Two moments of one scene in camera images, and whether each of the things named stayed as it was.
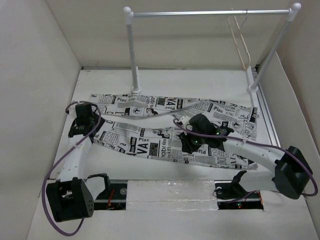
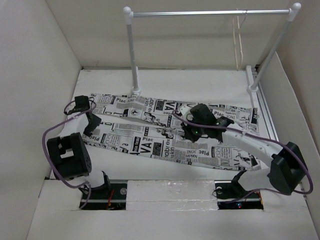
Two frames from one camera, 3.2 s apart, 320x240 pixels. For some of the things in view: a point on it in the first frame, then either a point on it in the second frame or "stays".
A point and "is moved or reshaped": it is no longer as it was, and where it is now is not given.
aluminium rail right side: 265,110 stays
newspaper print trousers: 203,129 is moved or reshaped
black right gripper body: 193,141 -> 194,132
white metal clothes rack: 291,14 stays
